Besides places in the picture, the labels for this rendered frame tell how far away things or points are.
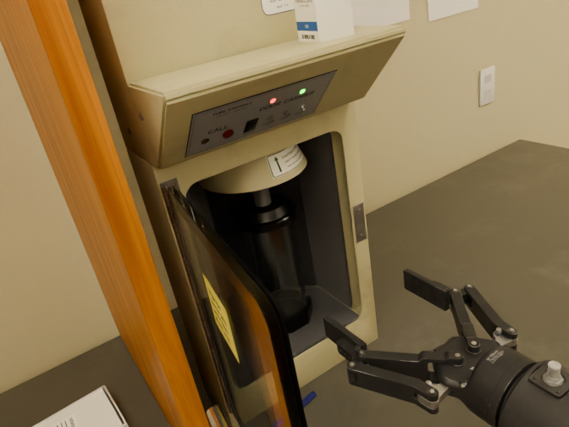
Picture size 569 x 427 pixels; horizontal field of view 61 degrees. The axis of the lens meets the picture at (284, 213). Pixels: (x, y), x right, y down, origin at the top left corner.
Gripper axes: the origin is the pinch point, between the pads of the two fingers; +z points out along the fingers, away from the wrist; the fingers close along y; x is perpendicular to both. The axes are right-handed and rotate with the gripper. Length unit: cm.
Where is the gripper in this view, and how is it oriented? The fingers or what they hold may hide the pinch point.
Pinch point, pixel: (373, 304)
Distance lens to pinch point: 63.8
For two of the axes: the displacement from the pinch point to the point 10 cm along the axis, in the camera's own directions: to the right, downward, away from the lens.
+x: 1.6, 8.8, 4.4
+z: -5.5, -2.9, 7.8
